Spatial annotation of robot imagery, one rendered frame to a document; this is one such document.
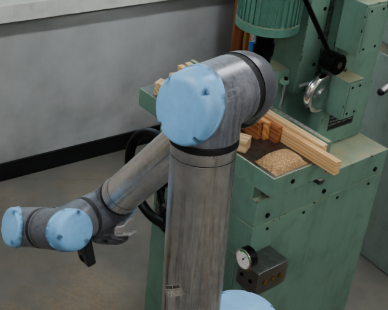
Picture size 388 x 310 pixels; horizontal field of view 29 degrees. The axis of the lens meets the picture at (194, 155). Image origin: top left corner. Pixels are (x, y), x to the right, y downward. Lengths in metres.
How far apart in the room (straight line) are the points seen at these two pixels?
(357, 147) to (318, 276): 0.45
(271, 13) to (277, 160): 0.38
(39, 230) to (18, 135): 1.83
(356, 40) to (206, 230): 1.00
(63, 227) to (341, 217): 1.10
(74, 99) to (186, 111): 2.35
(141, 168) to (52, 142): 2.04
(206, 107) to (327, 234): 1.34
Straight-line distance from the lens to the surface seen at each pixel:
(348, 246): 2.57
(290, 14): 2.02
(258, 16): 2.00
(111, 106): 3.61
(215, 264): 1.31
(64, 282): 2.95
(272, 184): 1.97
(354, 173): 2.35
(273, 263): 2.13
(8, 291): 2.92
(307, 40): 2.14
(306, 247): 2.36
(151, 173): 1.50
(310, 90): 2.13
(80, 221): 1.60
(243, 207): 2.09
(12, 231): 1.70
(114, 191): 1.61
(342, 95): 2.16
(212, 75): 1.15
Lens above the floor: 1.93
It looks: 31 degrees down
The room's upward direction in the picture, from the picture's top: 7 degrees clockwise
